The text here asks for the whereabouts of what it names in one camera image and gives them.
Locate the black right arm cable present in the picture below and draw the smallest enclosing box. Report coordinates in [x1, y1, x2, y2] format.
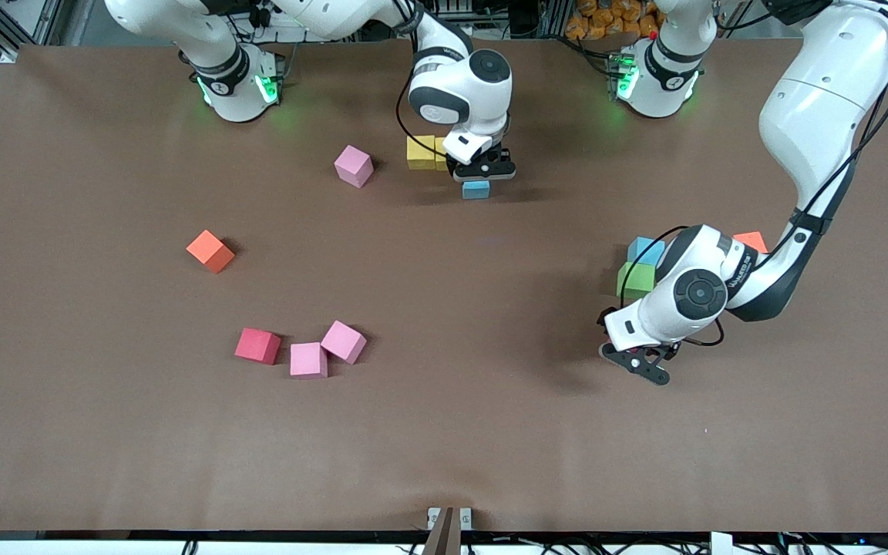
[396, 73, 452, 160]

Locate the bag of oranges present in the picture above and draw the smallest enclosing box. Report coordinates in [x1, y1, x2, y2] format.
[565, 0, 661, 41]

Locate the metal bracket with post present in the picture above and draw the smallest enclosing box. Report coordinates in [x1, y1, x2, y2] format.
[422, 506, 473, 555]

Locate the green foam cube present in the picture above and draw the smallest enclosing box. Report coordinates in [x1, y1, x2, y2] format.
[617, 262, 657, 300]

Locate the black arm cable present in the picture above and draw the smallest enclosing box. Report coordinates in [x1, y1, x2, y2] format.
[396, 73, 452, 160]
[620, 225, 726, 348]

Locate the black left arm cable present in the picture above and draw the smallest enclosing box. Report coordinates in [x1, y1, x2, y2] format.
[620, 225, 726, 348]

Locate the brown table cover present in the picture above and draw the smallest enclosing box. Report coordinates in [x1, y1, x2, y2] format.
[0, 37, 888, 534]

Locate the red foam cube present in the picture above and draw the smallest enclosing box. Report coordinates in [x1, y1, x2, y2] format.
[234, 328, 281, 365]

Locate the light pink foam cube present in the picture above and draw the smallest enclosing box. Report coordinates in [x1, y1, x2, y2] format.
[321, 320, 368, 365]
[335, 144, 375, 189]

